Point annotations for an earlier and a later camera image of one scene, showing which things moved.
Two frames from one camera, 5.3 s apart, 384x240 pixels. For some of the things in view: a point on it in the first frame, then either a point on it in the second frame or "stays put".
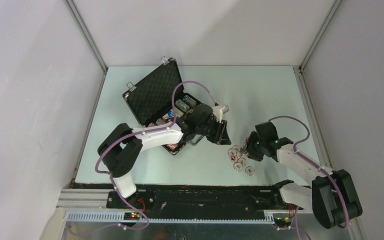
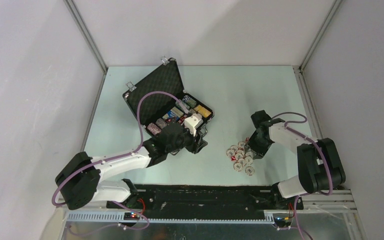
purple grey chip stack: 159,121 stays put
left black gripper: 223,138 → 191,137
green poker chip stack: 182,105 stays put
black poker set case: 151,99 stays put
